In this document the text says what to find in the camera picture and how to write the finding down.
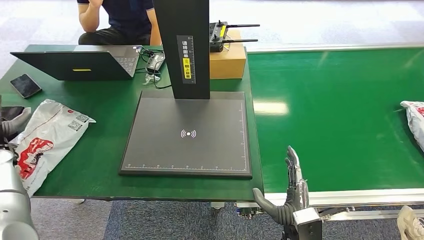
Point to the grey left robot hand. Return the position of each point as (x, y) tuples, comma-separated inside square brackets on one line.
[(16, 122)]

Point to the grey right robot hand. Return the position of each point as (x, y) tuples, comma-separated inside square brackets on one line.
[(298, 195)]

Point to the white red-printed mailer package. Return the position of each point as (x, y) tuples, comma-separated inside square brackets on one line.
[(49, 139), (415, 121)]

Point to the person's left forearm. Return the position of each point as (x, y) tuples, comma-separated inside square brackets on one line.
[(155, 30)]

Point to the person's right forearm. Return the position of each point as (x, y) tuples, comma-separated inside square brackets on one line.
[(87, 18)]

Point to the green conveyor belt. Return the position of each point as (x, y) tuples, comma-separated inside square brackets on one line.
[(331, 116)]

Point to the black inbound scanning machine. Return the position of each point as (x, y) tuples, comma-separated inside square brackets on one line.
[(188, 145)]

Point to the brown cardboard box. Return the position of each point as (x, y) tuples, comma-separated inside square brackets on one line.
[(228, 64)]

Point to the black flat wallet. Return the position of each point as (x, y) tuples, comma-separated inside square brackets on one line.
[(10, 112)]

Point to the black smartphone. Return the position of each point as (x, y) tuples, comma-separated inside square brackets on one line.
[(26, 86)]

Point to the green work table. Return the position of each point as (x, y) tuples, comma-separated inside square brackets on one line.
[(99, 99)]

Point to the dark grey open laptop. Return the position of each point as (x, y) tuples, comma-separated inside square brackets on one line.
[(82, 64)]

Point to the white shoe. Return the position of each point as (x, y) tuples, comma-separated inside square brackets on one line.
[(410, 223)]

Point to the clear crumpled plastic wrap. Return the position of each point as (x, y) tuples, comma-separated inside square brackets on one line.
[(152, 78)]

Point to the person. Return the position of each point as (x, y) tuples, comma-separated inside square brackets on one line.
[(126, 20)]

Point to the grey power adapter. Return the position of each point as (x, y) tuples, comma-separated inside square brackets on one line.
[(156, 63)]

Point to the black remote controller with antennas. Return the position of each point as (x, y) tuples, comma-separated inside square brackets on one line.
[(216, 41)]

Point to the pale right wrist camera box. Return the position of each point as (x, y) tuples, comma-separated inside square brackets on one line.
[(308, 227)]

